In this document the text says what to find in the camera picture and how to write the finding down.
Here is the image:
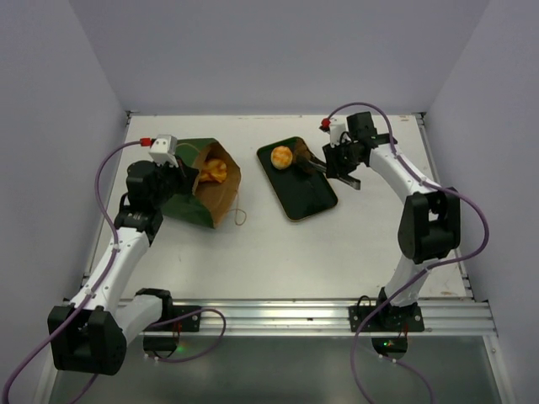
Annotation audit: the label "round yellow fake bun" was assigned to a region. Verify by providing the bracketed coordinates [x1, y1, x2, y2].
[270, 146, 293, 170]

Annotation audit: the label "metal tongs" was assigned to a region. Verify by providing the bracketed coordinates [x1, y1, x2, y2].
[311, 154, 361, 190]

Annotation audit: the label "brown fake croissant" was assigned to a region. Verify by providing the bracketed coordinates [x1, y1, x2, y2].
[292, 139, 315, 175]

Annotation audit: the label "aluminium rail frame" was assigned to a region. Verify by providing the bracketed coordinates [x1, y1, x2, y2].
[59, 113, 514, 403]

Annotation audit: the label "orange twisted fake bread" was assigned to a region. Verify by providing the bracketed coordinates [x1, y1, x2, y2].
[199, 158, 227, 183]

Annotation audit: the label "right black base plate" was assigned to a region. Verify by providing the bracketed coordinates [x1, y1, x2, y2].
[348, 295, 425, 332]

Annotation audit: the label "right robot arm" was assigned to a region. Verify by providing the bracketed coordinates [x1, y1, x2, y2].
[320, 112, 461, 331]

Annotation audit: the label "green brown paper bag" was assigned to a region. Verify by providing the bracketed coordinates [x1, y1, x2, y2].
[163, 138, 244, 229]

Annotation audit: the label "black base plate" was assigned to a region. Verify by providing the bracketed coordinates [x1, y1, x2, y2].
[146, 305, 201, 333]
[348, 295, 425, 332]

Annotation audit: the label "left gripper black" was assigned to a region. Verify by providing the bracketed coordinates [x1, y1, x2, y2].
[151, 155, 199, 208]

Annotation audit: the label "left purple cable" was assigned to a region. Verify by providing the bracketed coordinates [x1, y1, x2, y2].
[0, 136, 227, 404]

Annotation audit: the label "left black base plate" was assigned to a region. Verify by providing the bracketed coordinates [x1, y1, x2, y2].
[146, 305, 201, 333]

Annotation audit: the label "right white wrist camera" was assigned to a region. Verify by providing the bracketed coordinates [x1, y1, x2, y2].
[329, 118, 348, 147]

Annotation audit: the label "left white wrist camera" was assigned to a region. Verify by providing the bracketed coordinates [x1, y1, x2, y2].
[149, 135, 179, 167]

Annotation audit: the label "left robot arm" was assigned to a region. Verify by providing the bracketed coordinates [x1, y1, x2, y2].
[47, 161, 199, 375]

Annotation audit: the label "dark green tray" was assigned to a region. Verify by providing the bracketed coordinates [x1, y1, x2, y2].
[256, 136, 339, 221]

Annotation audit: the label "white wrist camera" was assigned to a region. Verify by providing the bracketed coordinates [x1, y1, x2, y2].
[149, 135, 179, 167]
[329, 118, 348, 147]

